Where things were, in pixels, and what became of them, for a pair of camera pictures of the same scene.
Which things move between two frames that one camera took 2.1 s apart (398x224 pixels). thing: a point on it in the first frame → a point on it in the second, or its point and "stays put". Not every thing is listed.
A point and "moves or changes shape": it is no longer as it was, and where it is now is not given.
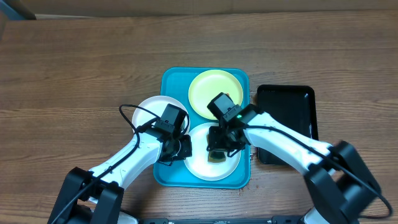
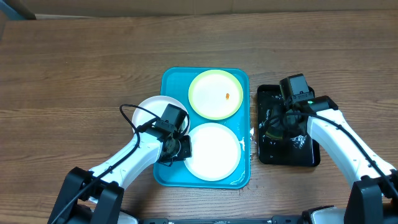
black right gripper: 220,135 → 280,127
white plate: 198,165 stays put
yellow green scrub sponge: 216,156 moves or changes shape
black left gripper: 187,152 stays put
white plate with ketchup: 153,108 stays put
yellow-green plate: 207,84 stays put
